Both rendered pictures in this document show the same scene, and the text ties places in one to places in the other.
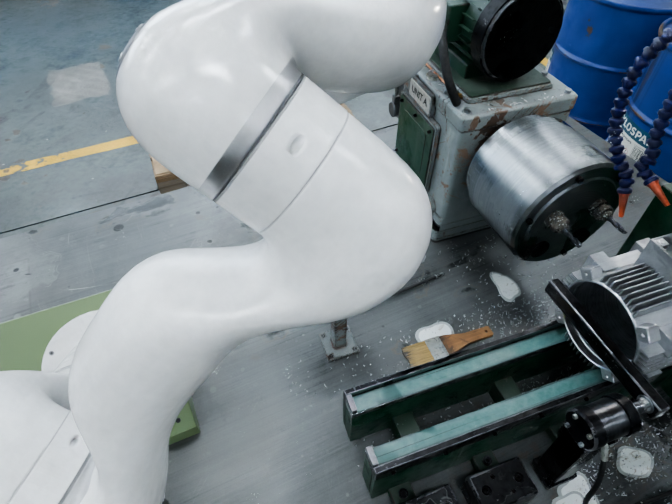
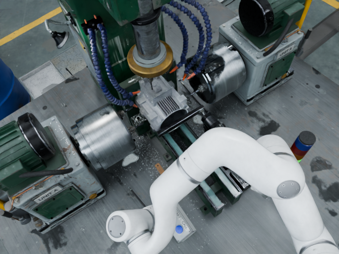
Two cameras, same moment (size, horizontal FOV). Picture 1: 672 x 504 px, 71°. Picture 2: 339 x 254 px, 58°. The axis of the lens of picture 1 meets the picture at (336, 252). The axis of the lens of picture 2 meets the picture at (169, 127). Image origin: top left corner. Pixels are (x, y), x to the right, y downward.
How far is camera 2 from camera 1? 84 cm
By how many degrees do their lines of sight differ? 53
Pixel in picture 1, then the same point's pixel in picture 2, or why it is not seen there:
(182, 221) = not seen: outside the picture
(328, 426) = (218, 222)
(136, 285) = (305, 205)
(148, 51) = (300, 176)
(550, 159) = (111, 128)
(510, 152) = (102, 145)
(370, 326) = not seen: hidden behind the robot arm
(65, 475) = (324, 245)
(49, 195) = not seen: outside the picture
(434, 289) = (137, 190)
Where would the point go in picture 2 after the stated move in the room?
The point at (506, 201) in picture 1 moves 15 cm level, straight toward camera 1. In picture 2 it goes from (124, 148) to (158, 154)
